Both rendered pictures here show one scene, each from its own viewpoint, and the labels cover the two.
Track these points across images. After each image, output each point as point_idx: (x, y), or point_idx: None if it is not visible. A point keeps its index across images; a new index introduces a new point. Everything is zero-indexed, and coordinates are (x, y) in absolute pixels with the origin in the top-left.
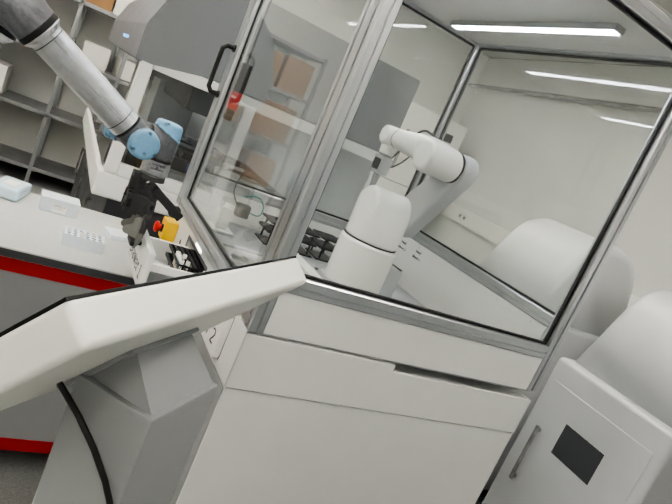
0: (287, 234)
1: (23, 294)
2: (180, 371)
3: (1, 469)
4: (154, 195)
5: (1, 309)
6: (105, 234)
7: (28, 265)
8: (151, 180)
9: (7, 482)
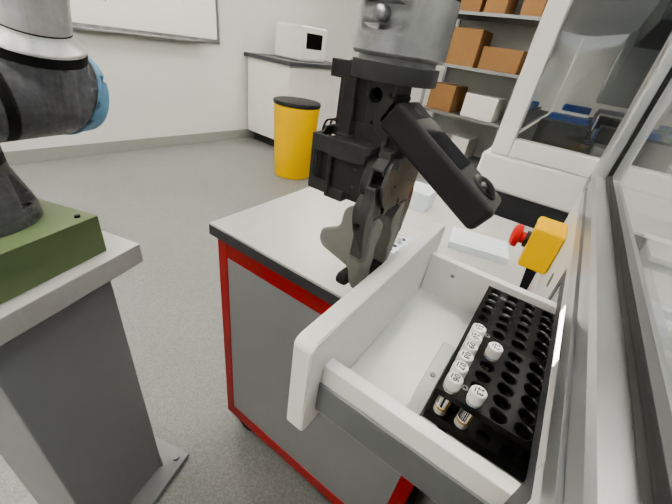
0: None
1: (278, 311)
2: None
3: (298, 479)
4: (388, 135)
5: (263, 322)
6: (447, 239)
7: (275, 274)
8: (367, 75)
9: (290, 502)
